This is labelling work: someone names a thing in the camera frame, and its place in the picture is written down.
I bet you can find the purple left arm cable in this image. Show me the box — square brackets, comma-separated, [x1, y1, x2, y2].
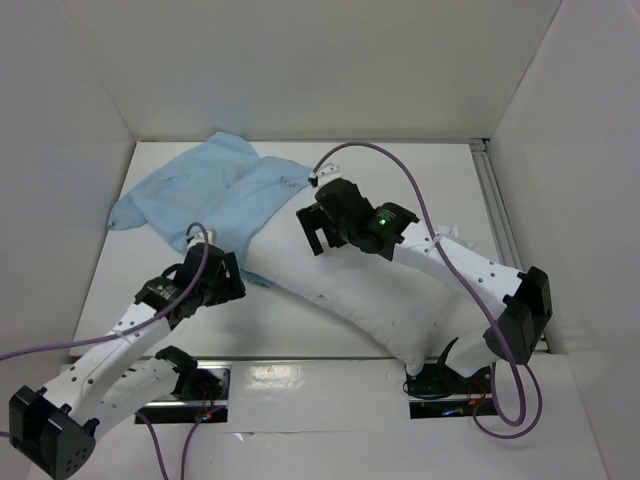
[0, 221, 221, 480]

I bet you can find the aluminium frame rail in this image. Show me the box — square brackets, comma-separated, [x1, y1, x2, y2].
[468, 137, 551, 355]

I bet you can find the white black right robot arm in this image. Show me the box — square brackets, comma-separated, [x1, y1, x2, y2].
[296, 175, 552, 392]

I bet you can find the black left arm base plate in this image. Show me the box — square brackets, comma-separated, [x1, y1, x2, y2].
[141, 362, 231, 425]

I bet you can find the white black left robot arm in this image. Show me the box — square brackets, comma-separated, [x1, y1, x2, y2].
[8, 241, 245, 479]

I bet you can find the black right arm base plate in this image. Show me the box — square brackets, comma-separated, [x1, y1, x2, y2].
[403, 363, 497, 419]

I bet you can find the light blue pillowcase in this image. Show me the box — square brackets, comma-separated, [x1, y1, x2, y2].
[107, 132, 311, 288]

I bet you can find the white pillow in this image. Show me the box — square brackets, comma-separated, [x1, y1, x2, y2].
[244, 196, 488, 374]

